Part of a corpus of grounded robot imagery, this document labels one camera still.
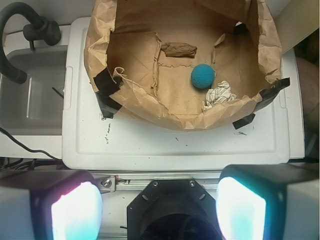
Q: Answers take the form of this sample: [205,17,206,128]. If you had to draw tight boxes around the black tape strip left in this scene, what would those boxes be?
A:
[93,67,124,119]

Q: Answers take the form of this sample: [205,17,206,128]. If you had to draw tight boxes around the grey sink basin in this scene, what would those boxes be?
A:
[0,45,68,136]

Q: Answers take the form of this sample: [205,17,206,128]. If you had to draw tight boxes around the crumpled white paper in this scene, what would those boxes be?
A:
[202,80,237,112]

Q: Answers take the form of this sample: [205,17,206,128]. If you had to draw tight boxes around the brown paper bag tray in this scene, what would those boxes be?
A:
[83,0,284,131]

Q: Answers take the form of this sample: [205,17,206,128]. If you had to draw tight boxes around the black tape strip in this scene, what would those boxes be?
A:
[93,67,124,119]
[232,77,291,130]

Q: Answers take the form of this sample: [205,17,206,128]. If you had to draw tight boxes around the white plastic bin lid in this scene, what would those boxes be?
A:
[62,17,305,172]

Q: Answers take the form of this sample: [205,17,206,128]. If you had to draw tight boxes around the black octagonal mount plate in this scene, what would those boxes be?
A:
[127,179,222,240]

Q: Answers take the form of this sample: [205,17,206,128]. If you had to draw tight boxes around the blue textured ball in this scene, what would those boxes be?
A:
[190,64,215,89]

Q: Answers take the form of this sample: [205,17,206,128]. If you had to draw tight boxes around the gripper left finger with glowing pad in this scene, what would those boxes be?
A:
[0,170,103,240]

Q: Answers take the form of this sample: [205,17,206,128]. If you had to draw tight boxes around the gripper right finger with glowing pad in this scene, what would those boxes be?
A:
[216,163,320,240]

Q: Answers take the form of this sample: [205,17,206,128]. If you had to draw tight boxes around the black faucet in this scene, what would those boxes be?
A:
[0,2,61,84]

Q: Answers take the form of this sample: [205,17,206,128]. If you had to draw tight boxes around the black tape strip right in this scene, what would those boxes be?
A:
[232,77,291,130]

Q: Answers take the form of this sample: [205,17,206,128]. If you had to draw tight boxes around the crumpled brown paper wad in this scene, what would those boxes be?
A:
[160,42,198,58]

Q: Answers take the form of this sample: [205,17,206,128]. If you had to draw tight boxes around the black cable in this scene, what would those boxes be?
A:
[0,126,63,161]

